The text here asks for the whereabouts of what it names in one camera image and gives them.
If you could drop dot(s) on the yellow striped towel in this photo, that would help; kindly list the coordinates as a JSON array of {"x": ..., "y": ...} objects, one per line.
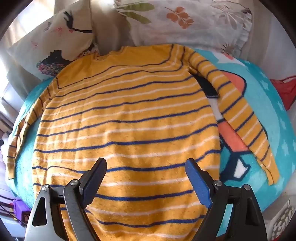
[{"x": 127, "y": 115}]

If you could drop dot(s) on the purple plastic object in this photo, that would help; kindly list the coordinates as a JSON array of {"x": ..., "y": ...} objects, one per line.
[{"x": 20, "y": 207}]

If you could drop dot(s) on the white dotted storage basket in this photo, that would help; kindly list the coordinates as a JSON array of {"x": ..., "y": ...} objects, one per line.
[{"x": 282, "y": 220}]

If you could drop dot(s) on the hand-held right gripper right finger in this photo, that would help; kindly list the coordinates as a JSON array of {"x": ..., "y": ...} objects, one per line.
[{"x": 198, "y": 183}]

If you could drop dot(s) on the leaf print pillow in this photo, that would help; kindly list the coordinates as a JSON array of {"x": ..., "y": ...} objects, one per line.
[{"x": 185, "y": 30}]

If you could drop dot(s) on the red cloth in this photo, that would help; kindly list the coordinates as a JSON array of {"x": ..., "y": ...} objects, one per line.
[{"x": 284, "y": 92}]

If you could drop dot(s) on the teal printed blanket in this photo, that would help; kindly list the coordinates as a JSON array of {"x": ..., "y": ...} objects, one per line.
[{"x": 261, "y": 97}]

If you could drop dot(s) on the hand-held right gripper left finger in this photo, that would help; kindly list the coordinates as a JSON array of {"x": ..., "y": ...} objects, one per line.
[{"x": 92, "y": 183}]

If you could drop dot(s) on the eyelash print pillow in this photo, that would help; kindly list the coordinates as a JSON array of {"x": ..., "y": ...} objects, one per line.
[{"x": 46, "y": 39}]

